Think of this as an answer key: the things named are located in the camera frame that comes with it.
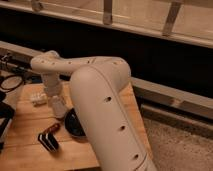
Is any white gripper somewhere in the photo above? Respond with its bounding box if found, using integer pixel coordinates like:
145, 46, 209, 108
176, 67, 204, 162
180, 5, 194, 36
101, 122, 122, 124
50, 96, 69, 119

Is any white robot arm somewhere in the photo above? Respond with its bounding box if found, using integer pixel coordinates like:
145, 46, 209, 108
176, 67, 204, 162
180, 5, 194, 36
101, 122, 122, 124
31, 51, 157, 171

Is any red brown marker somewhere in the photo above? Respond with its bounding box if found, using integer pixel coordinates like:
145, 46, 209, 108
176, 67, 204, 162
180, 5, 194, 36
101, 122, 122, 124
44, 123, 60, 133

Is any black bowl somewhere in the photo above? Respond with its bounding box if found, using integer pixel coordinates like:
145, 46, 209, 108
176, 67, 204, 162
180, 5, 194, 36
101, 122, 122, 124
64, 109, 85, 137

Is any white toy block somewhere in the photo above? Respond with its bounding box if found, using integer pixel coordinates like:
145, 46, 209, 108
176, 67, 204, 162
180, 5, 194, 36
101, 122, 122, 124
30, 93, 47, 106

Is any black device at left edge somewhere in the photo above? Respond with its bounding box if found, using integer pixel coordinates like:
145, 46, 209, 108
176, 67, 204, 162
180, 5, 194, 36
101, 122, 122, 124
0, 91, 15, 152

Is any metal window railing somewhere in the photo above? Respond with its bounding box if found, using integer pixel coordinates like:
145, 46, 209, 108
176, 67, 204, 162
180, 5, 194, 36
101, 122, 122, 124
0, 0, 213, 49

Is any black round magnifier ring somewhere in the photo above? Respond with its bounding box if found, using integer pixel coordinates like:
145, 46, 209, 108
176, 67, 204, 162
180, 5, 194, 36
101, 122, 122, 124
0, 74, 26, 93

